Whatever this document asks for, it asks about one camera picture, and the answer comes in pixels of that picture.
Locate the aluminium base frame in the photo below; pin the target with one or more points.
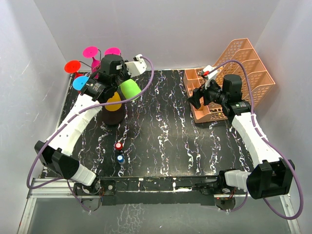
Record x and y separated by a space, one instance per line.
147 205

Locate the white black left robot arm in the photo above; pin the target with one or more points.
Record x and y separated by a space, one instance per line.
108 87

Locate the blue wine glass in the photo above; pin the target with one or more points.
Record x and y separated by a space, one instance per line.
79 83

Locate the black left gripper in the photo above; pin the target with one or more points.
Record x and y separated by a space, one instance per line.
124 68

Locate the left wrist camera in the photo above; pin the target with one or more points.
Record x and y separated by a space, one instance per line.
136 67

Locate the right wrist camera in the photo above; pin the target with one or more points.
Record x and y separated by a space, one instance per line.
208 73

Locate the pink wine glass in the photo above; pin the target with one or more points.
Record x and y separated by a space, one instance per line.
91 52
113 51

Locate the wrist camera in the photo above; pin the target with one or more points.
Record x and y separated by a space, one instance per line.
136 67
208 73

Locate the green wine glass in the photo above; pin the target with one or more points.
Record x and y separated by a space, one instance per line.
130 89

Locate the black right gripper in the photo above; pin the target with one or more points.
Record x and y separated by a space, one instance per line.
198 93

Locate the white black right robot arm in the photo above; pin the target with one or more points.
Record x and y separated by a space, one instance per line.
272 174

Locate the red wine glass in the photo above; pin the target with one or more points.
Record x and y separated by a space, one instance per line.
73 67

